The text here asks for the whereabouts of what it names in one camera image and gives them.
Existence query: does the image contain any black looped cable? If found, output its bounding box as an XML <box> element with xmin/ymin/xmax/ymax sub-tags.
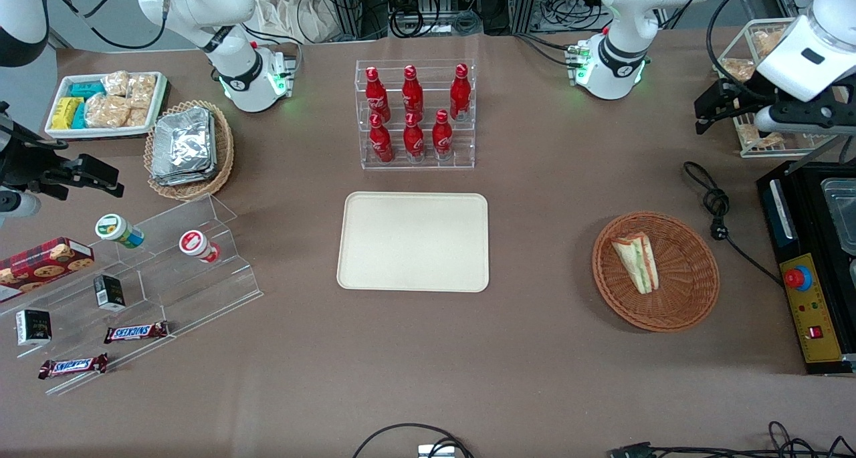
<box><xmin>352</xmin><ymin>423</ymin><xmax>476</xmax><ymax>458</ymax></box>

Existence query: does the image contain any red cookie box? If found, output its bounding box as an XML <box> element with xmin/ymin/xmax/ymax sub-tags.
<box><xmin>0</xmin><ymin>237</ymin><xmax>96</xmax><ymax>304</ymax></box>

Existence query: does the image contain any white crumpled plastic bag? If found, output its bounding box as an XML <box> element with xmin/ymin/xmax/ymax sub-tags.
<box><xmin>253</xmin><ymin>0</ymin><xmax>336</xmax><ymax>44</ymax></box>

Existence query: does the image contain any black cable with connector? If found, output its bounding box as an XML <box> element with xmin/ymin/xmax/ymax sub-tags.
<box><xmin>607</xmin><ymin>421</ymin><xmax>856</xmax><ymax>458</ymax></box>

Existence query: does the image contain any red lid yogurt cup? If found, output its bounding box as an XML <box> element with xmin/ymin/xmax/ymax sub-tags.
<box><xmin>178</xmin><ymin>229</ymin><xmax>221</xmax><ymax>264</ymax></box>

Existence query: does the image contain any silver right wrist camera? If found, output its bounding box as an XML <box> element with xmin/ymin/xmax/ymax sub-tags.
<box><xmin>0</xmin><ymin>189</ymin><xmax>42</xmax><ymax>229</ymax></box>

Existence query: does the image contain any black power cable with plug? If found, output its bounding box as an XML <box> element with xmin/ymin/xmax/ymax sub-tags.
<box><xmin>682</xmin><ymin>160</ymin><xmax>784</xmax><ymax>287</ymax></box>

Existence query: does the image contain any snickers chocolate bar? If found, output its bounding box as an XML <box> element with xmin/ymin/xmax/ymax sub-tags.
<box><xmin>103</xmin><ymin>320</ymin><xmax>170</xmax><ymax>345</ymax></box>
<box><xmin>37</xmin><ymin>352</ymin><xmax>110</xmax><ymax>380</ymax></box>

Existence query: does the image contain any red cola bottle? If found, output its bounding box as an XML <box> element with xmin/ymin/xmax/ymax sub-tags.
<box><xmin>368</xmin><ymin>113</ymin><xmax>395</xmax><ymax>164</ymax></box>
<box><xmin>401</xmin><ymin>64</ymin><xmax>425</xmax><ymax>118</ymax></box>
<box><xmin>449</xmin><ymin>63</ymin><xmax>472</xmax><ymax>122</ymax></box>
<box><xmin>364</xmin><ymin>66</ymin><xmax>392</xmax><ymax>122</ymax></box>
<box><xmin>403</xmin><ymin>112</ymin><xmax>426</xmax><ymax>162</ymax></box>
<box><xmin>431</xmin><ymin>109</ymin><xmax>454</xmax><ymax>160</ymax></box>

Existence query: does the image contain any white rectangular snack tray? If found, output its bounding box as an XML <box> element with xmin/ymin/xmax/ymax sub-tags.
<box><xmin>44</xmin><ymin>71</ymin><xmax>169</xmax><ymax>140</ymax></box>

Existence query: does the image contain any clear acrylic bottle rack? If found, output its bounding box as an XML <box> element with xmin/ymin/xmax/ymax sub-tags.
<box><xmin>355</xmin><ymin>59</ymin><xmax>477</xmax><ymax>171</ymax></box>

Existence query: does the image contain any clear acrylic stepped shelf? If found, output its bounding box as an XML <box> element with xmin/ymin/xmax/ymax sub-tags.
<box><xmin>0</xmin><ymin>193</ymin><xmax>264</xmax><ymax>397</ymax></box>

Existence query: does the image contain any yellow snack packet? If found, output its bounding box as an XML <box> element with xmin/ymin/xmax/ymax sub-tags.
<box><xmin>50</xmin><ymin>96</ymin><xmax>85</xmax><ymax>130</ymax></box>

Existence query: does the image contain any bagged fried snack packet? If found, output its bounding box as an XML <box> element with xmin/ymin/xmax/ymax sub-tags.
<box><xmin>720</xmin><ymin>58</ymin><xmax>759</xmax><ymax>84</ymax></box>
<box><xmin>737</xmin><ymin>122</ymin><xmax>784</xmax><ymax>149</ymax></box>
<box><xmin>753</xmin><ymin>29</ymin><xmax>788</xmax><ymax>59</ymax></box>

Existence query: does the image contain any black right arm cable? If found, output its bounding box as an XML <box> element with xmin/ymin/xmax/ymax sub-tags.
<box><xmin>48</xmin><ymin>0</ymin><xmax>169</xmax><ymax>51</ymax></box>

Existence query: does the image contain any silver foil packet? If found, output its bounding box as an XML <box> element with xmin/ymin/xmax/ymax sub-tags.
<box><xmin>150</xmin><ymin>162</ymin><xmax>219</xmax><ymax>187</ymax></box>
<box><xmin>152</xmin><ymin>107</ymin><xmax>215</xmax><ymax>179</ymax></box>

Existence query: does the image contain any round brown wicker basket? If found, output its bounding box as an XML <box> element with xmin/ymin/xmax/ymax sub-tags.
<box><xmin>592</xmin><ymin>211</ymin><xmax>721</xmax><ymax>333</ymax></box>

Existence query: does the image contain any triangular sandwich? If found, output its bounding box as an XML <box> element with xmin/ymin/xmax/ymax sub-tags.
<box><xmin>611</xmin><ymin>231</ymin><xmax>661</xmax><ymax>296</ymax></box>

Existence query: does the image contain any green lid yogurt cup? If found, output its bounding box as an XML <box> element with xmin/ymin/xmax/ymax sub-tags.
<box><xmin>94</xmin><ymin>213</ymin><xmax>145</xmax><ymax>249</ymax></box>

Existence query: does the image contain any oval light wicker basket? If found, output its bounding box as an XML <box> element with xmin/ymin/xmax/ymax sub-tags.
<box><xmin>143</xmin><ymin>100</ymin><xmax>235</xmax><ymax>202</ymax></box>

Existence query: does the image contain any black countertop appliance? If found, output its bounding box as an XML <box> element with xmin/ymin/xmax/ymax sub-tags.
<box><xmin>756</xmin><ymin>161</ymin><xmax>856</xmax><ymax>376</ymax></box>

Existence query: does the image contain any small black box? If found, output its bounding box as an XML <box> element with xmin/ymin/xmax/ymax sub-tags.
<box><xmin>92</xmin><ymin>273</ymin><xmax>127</xmax><ymax>312</ymax></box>
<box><xmin>15</xmin><ymin>308</ymin><xmax>53</xmax><ymax>347</ymax></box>

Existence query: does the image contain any yellow control panel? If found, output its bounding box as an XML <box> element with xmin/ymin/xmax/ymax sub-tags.
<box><xmin>779</xmin><ymin>252</ymin><xmax>844</xmax><ymax>364</ymax></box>

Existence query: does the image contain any white wire rack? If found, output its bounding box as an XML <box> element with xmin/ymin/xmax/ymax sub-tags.
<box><xmin>712</xmin><ymin>18</ymin><xmax>856</xmax><ymax>159</ymax></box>

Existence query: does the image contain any metal appliance pan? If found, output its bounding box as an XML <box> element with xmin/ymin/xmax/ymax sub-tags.
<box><xmin>821</xmin><ymin>177</ymin><xmax>856</xmax><ymax>256</ymax></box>

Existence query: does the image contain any beige rectangular tray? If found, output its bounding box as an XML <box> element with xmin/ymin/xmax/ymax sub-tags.
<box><xmin>336</xmin><ymin>191</ymin><xmax>490</xmax><ymax>293</ymax></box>

